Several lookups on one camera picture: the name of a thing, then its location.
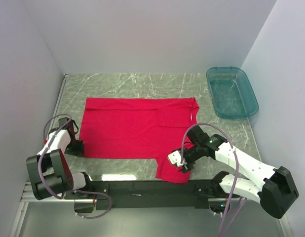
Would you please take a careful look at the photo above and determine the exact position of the red t shirt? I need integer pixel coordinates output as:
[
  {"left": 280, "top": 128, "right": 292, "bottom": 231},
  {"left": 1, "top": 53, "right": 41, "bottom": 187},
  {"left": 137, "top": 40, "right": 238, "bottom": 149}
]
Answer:
[{"left": 79, "top": 97, "right": 199, "bottom": 184}]

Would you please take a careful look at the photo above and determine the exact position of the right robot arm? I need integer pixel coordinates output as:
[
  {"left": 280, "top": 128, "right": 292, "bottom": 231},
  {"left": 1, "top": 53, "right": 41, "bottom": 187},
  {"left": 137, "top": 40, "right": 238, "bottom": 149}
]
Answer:
[{"left": 168, "top": 125, "right": 299, "bottom": 219}]

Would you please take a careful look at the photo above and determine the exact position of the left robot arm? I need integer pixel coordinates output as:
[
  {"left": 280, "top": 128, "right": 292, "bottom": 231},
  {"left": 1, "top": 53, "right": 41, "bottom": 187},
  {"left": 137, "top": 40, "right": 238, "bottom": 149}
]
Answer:
[{"left": 26, "top": 117, "right": 93, "bottom": 200}]

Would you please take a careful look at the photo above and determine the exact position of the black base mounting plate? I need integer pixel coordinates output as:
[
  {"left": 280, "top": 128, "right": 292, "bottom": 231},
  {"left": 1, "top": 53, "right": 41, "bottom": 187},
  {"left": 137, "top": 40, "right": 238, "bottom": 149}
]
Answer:
[{"left": 80, "top": 180, "right": 228, "bottom": 209}]

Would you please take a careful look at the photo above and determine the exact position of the teal plastic bin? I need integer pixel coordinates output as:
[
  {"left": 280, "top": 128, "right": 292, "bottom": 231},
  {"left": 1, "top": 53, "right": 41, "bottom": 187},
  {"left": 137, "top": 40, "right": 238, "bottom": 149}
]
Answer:
[{"left": 206, "top": 67, "right": 259, "bottom": 119}]

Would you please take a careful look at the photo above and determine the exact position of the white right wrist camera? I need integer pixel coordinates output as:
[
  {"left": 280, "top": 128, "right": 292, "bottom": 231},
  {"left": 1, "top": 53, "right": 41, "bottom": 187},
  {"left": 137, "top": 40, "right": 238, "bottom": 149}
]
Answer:
[{"left": 168, "top": 150, "right": 187, "bottom": 168}]

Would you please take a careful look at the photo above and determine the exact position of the aluminium frame rail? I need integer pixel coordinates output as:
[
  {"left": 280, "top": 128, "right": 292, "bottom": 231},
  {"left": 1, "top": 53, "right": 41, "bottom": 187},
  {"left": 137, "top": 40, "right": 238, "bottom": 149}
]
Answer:
[{"left": 21, "top": 179, "right": 283, "bottom": 202}]

